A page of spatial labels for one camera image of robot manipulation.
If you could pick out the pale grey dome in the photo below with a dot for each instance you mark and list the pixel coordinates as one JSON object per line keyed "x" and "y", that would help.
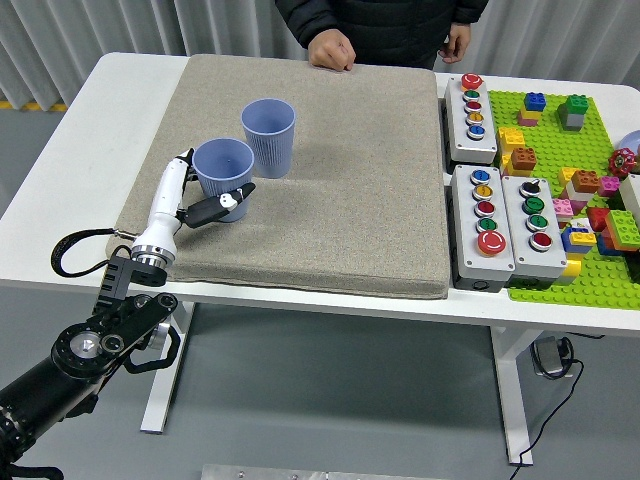
{"x": 631, "y": 142}

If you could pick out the green studded baseplate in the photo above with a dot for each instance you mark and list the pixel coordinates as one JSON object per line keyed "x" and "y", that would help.
{"x": 550, "y": 150}

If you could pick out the person's left hand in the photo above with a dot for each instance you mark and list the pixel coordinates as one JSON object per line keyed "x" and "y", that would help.
{"x": 457, "y": 42}

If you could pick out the person's right hand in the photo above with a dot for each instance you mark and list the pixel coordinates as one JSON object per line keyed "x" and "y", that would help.
{"x": 330, "y": 50}

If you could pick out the orange toy brick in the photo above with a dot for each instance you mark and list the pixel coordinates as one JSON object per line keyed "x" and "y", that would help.
{"x": 585, "y": 181}
{"x": 522, "y": 160}

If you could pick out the red valve wheel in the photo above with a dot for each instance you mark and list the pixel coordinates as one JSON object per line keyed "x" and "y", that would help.
{"x": 621, "y": 162}

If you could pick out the person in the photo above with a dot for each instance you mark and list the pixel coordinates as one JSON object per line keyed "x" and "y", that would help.
{"x": 390, "y": 25}

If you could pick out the red toy brick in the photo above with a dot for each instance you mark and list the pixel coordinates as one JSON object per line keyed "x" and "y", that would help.
{"x": 597, "y": 219}

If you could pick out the pink toy brick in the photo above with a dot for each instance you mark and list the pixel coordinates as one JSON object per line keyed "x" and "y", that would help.
{"x": 561, "y": 206}
{"x": 525, "y": 121}
{"x": 609, "y": 186}

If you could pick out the large green toy brick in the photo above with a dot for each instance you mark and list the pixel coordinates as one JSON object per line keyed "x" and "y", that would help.
{"x": 624, "y": 229}

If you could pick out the blue toy brick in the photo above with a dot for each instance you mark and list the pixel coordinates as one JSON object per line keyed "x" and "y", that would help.
{"x": 535, "y": 101}
{"x": 575, "y": 248}

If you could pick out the person's right forearm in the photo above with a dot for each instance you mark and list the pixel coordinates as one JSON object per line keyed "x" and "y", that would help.
{"x": 310, "y": 20}

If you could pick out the blue ribbed plastic cup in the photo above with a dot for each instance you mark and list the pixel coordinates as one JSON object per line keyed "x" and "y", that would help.
{"x": 222, "y": 165}
{"x": 272, "y": 145}

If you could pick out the white toy brick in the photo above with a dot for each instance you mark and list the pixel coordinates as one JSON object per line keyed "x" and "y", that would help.
{"x": 577, "y": 195}

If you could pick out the white pleated curtain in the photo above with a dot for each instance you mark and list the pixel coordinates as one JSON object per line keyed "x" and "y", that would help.
{"x": 550, "y": 30}

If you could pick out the white table leg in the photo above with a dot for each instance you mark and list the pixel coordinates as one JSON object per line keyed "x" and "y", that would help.
{"x": 515, "y": 390}
{"x": 162, "y": 395}

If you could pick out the grey-brown fabric mat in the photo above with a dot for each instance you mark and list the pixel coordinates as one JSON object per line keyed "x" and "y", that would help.
{"x": 325, "y": 200}

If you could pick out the yellow toy brick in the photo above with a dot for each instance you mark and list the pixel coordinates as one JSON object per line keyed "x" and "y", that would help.
{"x": 530, "y": 115}
{"x": 566, "y": 176}
{"x": 506, "y": 161}
{"x": 571, "y": 267}
{"x": 511, "y": 139}
{"x": 582, "y": 238}

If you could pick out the grey power adapter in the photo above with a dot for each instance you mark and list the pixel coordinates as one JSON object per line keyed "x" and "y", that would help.
{"x": 547, "y": 355}

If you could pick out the grey control box with selector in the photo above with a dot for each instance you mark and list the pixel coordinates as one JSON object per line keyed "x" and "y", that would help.
{"x": 517, "y": 240}

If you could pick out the white box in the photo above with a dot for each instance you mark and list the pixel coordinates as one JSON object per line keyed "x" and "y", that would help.
{"x": 631, "y": 197}

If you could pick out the grey toy brick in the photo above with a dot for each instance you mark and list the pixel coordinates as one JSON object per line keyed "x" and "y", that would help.
{"x": 575, "y": 122}

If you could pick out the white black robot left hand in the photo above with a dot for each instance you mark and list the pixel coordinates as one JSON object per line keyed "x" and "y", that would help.
{"x": 165, "y": 205}

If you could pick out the grey five-button control box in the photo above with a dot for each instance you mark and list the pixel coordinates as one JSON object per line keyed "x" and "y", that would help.
{"x": 456, "y": 142}
{"x": 462, "y": 240}

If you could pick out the person's left forearm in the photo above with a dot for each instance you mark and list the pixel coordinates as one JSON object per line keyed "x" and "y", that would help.
{"x": 470, "y": 10}

